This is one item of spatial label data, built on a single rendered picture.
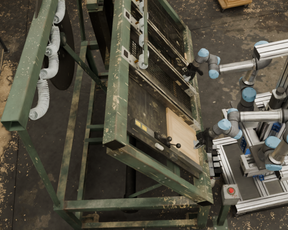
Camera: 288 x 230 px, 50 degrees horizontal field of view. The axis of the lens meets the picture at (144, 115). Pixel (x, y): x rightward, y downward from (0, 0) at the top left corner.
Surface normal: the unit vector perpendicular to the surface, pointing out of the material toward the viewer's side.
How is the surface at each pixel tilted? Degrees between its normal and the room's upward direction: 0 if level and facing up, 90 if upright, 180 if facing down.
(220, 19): 0
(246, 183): 0
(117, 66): 31
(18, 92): 0
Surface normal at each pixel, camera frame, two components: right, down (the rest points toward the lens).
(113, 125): -0.60, -0.46
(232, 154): -0.11, -0.57
